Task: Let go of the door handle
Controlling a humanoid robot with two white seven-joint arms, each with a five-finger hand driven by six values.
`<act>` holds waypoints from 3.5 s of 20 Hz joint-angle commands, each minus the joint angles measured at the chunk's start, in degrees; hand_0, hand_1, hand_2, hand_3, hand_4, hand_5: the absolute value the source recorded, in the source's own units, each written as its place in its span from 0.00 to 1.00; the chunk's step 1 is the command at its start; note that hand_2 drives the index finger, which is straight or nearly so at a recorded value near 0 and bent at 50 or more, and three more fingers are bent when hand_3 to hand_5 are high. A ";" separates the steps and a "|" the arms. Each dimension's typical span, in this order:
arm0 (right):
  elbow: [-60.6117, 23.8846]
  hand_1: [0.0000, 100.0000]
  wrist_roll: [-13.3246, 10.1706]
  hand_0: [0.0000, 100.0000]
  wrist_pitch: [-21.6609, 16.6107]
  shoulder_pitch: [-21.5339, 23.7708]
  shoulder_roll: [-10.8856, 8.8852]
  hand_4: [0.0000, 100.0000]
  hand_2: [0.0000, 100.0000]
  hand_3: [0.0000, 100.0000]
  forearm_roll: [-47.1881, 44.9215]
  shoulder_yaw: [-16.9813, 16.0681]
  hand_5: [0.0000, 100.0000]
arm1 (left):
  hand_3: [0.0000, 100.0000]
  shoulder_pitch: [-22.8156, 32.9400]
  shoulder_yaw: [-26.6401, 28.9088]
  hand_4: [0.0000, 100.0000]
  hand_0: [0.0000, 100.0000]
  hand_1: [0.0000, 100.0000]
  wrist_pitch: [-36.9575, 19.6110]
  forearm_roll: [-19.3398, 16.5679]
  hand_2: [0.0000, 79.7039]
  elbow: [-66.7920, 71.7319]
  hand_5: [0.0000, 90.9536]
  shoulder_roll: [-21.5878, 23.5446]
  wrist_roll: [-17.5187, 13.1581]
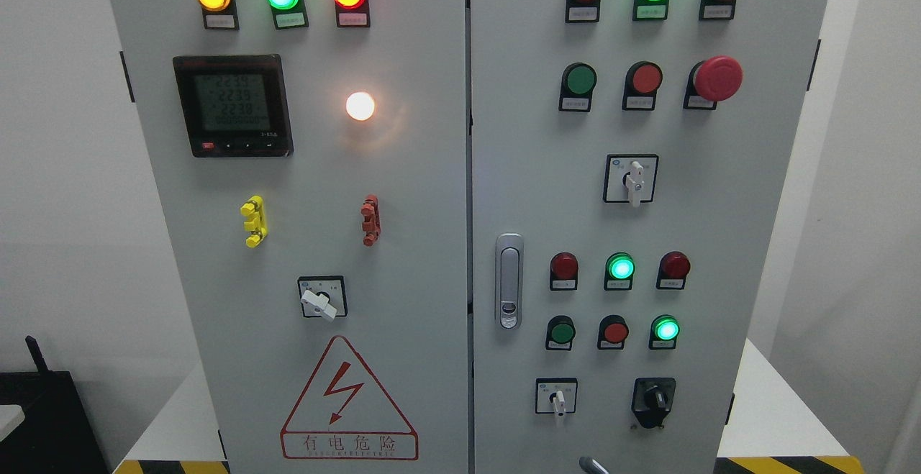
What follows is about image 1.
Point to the silver door handle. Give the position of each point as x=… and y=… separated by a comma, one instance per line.
x=507, y=279

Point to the left grey cabinet door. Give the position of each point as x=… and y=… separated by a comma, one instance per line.
x=407, y=294

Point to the grey cabinet door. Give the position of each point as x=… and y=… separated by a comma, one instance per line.
x=540, y=172
x=407, y=294

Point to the right grey cabinet door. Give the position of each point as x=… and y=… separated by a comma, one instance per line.
x=540, y=172

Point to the red terminal clip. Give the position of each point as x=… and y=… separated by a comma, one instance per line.
x=371, y=223

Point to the dark red lamp middle left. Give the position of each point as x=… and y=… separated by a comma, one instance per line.
x=564, y=270

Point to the white lit indicator lamp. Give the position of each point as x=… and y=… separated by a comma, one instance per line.
x=360, y=106

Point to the green push button lower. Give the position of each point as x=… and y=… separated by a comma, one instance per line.
x=560, y=332

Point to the green push button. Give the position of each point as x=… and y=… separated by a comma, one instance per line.
x=560, y=332
x=577, y=85

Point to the green lamp middle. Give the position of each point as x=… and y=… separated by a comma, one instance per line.
x=619, y=272

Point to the green push button upper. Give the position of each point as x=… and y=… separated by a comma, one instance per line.
x=577, y=85

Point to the red push button lower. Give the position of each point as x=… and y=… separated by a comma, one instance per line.
x=612, y=333

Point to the red push button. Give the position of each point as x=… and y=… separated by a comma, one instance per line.
x=642, y=81
x=612, y=333

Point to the yellow terminal clip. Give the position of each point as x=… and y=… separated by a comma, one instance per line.
x=254, y=213

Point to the dark red lamp middle right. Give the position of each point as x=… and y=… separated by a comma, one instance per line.
x=673, y=271

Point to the red push button upper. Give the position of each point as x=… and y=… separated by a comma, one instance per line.
x=642, y=81

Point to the red electric hazard sticker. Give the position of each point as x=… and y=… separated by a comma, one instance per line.
x=344, y=413

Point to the green lit button lower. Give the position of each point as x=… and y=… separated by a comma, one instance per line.
x=663, y=332

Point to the red lit indicator lamp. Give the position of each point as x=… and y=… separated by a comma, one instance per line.
x=352, y=13

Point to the black digital power meter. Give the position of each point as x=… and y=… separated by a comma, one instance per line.
x=234, y=106

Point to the green indicator lamp top left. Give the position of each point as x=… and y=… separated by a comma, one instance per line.
x=288, y=14

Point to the red emergency stop button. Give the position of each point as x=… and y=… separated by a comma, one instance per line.
x=712, y=80

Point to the yellow indicator lamp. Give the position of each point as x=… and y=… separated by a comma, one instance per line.
x=219, y=14

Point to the black box at left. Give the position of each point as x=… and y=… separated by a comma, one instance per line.
x=55, y=436

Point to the white rotary switch left door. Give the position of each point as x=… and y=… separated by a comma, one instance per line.
x=323, y=297

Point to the white selector switch middle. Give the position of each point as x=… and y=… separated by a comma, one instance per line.
x=630, y=178

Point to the white selector switch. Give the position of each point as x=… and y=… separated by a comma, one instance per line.
x=556, y=396
x=630, y=178

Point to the white selector switch bottom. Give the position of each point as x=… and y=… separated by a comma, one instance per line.
x=556, y=396

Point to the black rotary switch bottom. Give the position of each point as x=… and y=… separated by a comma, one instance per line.
x=652, y=400

